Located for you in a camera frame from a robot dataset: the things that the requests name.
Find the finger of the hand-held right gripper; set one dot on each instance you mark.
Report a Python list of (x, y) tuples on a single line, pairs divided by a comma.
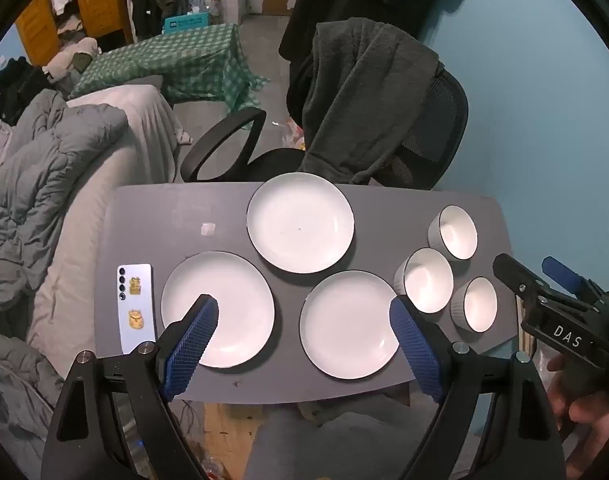
[(561, 275), (514, 275)]

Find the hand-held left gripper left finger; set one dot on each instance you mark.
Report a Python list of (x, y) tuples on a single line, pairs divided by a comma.
[(192, 345)]

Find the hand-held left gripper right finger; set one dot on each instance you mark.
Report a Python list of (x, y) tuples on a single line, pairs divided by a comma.
[(417, 350)]

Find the white bowl grey ribbed outside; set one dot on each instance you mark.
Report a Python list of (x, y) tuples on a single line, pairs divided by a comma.
[(479, 305), (429, 280), (457, 232)]

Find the white plate with dark rim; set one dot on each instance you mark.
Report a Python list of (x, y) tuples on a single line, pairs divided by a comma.
[(349, 324), (239, 300), (300, 222)]

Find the person's right hand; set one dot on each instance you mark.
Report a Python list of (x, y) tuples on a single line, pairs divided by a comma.
[(591, 412)]

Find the light wooden slats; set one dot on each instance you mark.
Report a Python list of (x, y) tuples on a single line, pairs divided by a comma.
[(527, 347)]

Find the white smartphone with gold stickers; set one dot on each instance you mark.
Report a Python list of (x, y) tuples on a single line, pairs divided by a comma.
[(134, 305)]

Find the small clear plastic piece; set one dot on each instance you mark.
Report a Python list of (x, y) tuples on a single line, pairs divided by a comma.
[(208, 229)]

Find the person's grey trousers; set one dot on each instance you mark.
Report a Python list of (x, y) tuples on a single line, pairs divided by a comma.
[(334, 445)]

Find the black office chair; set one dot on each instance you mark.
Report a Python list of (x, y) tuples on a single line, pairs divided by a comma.
[(447, 115)]

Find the light beige bed sheet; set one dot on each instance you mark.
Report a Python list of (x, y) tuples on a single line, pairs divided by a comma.
[(134, 125)]

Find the grey quilted duvet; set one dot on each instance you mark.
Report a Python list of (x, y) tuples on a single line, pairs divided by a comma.
[(44, 170)]

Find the plastic bag with litter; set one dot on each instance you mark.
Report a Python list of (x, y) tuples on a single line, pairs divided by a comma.
[(294, 132)]

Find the dark grey fleece blanket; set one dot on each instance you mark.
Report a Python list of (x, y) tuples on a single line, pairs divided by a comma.
[(364, 90)]

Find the green checkered cloth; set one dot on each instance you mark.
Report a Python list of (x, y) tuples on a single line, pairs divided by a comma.
[(184, 60)]

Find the beige clothes pile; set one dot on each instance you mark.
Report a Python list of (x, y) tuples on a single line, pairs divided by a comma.
[(69, 55)]

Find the black clothes pile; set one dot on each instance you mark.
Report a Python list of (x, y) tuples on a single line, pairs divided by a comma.
[(9, 85)]

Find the blue plastic crate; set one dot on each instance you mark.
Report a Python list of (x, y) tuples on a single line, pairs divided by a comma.
[(187, 22)]

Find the dark hanging clothes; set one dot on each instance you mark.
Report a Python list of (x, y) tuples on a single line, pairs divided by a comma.
[(147, 0)]

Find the orange wooden wardrobe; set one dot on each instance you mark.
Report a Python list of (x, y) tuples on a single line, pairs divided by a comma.
[(99, 0)]

